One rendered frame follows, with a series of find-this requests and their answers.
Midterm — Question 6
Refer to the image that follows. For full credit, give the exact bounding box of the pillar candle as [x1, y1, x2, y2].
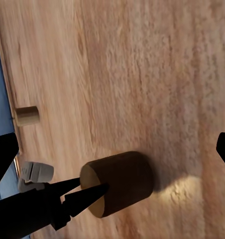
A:
[14, 106, 40, 127]
[80, 151, 154, 218]

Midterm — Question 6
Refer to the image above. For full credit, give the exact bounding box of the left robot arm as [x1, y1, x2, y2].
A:
[0, 161, 110, 239]

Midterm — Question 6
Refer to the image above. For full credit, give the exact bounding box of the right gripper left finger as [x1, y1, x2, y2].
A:
[0, 133, 19, 181]

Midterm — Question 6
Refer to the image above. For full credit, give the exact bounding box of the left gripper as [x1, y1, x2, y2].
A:
[0, 178, 110, 239]

